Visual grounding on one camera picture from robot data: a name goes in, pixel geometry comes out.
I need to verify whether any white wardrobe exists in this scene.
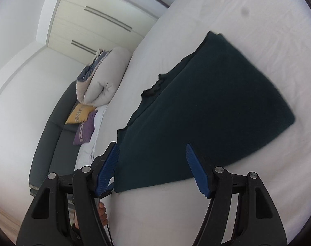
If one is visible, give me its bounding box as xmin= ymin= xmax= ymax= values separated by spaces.
xmin=36 ymin=0 xmax=171 ymax=64

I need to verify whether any folded beige duvet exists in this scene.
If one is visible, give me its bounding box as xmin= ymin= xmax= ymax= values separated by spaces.
xmin=76 ymin=47 xmax=133 ymax=107

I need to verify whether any dark green sweater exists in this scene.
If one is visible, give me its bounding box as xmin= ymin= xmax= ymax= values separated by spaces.
xmin=114 ymin=31 xmax=296 ymax=193

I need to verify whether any purple patterned pillow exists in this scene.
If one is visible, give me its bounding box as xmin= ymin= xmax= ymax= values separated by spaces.
xmin=73 ymin=111 xmax=98 ymax=145

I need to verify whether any person's left hand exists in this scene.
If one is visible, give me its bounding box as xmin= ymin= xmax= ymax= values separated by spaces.
xmin=97 ymin=201 xmax=109 ymax=227

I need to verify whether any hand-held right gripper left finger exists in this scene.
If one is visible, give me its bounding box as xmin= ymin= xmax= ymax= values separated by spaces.
xmin=15 ymin=141 xmax=120 ymax=246

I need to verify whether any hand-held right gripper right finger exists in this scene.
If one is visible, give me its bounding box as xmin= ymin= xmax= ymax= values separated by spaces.
xmin=185 ymin=143 xmax=289 ymax=246

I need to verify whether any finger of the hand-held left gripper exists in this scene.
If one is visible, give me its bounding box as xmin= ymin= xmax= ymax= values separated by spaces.
xmin=99 ymin=177 xmax=115 ymax=201

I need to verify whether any yellow patterned pillow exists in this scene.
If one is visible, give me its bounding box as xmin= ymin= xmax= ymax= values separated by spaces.
xmin=65 ymin=104 xmax=97 ymax=125

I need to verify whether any white bed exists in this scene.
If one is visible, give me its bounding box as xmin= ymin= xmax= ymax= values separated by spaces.
xmin=75 ymin=0 xmax=311 ymax=246

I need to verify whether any grey padded headboard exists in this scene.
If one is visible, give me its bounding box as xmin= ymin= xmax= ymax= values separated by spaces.
xmin=29 ymin=81 xmax=99 ymax=195

